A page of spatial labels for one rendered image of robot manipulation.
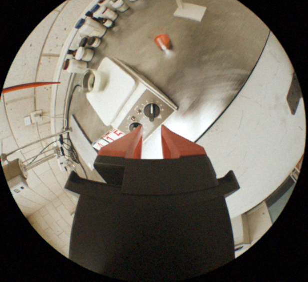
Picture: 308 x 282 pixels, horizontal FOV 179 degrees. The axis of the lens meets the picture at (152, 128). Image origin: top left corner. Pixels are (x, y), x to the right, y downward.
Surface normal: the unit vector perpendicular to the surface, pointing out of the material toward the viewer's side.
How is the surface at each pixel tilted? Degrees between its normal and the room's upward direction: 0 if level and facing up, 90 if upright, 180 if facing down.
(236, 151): 0
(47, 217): 90
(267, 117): 0
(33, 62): 90
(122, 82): 0
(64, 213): 90
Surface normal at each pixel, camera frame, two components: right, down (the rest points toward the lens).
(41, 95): 0.73, 0.67
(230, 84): -0.39, 0.25
